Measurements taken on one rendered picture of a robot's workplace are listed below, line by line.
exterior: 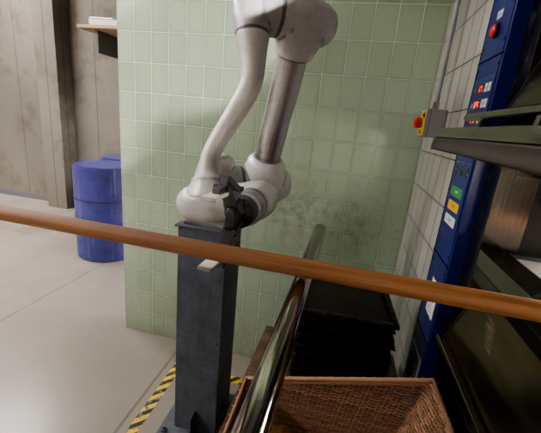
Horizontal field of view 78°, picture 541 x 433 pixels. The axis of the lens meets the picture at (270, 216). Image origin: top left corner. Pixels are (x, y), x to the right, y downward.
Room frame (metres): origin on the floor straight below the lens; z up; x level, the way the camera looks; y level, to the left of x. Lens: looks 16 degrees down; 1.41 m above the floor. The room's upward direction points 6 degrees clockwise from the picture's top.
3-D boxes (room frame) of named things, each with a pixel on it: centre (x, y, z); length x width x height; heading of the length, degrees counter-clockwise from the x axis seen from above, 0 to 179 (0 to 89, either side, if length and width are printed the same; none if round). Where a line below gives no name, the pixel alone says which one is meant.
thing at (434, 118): (1.31, -0.57, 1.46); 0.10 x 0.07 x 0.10; 168
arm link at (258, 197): (0.81, 0.06, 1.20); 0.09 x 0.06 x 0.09; 77
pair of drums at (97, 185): (3.45, 1.62, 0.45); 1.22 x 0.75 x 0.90; 172
